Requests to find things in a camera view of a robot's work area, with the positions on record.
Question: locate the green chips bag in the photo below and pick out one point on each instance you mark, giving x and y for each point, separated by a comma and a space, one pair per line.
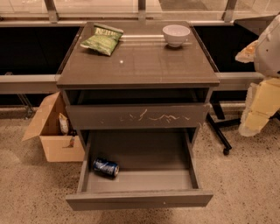
104, 40

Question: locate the open cardboard box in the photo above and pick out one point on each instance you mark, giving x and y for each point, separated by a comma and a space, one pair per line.
46, 125

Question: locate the grey drawer cabinet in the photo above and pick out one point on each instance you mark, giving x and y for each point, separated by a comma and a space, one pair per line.
142, 70

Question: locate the black rolling table stand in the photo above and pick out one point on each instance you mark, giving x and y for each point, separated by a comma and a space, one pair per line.
236, 82

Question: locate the open grey middle drawer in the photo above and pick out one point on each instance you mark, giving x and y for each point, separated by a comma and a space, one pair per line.
156, 169

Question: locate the blue pepsi can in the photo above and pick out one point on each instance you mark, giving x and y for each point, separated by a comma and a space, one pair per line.
106, 167

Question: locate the closed scratched top drawer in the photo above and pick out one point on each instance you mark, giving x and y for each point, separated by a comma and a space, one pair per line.
115, 117

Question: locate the white ceramic bowl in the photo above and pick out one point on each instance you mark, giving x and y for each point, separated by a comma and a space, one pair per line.
175, 35

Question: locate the white bag in box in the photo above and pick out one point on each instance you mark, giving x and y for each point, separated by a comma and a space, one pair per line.
63, 123

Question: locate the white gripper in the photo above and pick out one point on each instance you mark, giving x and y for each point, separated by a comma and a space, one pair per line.
268, 55

